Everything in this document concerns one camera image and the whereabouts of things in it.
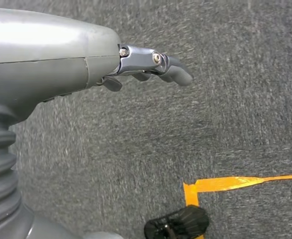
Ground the yellow floor tape strip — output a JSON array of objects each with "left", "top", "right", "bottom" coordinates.
[{"left": 183, "top": 174, "right": 292, "bottom": 239}]

